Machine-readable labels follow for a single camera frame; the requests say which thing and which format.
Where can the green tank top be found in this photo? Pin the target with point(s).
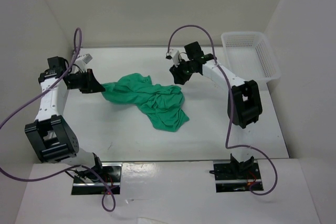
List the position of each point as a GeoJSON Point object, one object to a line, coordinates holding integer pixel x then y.
{"type": "Point", "coordinates": [161, 104]}

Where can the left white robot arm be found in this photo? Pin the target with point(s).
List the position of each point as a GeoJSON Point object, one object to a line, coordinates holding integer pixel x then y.
{"type": "Point", "coordinates": [50, 135]}

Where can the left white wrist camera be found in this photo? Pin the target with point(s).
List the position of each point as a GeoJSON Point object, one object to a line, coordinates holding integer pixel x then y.
{"type": "Point", "coordinates": [81, 63]}

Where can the aluminium table edge rail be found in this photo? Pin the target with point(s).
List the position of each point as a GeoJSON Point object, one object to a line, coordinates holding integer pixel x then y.
{"type": "Point", "coordinates": [75, 53]}

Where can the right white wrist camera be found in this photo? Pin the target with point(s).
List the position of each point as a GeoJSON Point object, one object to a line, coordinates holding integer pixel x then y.
{"type": "Point", "coordinates": [175, 55]}

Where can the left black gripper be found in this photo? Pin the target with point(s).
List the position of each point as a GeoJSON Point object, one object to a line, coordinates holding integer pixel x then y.
{"type": "Point", "coordinates": [91, 84]}

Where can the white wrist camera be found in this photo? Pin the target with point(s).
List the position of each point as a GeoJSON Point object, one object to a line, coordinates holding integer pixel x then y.
{"type": "Point", "coordinates": [81, 63]}
{"type": "Point", "coordinates": [175, 55]}

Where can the white plastic mesh basket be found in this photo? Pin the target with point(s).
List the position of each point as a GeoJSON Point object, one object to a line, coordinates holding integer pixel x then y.
{"type": "Point", "coordinates": [250, 55]}

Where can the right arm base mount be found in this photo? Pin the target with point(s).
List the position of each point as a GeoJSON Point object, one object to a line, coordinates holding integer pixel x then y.
{"type": "Point", "coordinates": [228, 182]}

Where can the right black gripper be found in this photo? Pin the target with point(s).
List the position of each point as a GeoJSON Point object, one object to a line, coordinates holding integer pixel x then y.
{"type": "Point", "coordinates": [179, 78]}

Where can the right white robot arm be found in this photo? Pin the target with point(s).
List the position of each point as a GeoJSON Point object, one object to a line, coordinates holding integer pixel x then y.
{"type": "Point", "coordinates": [244, 103]}

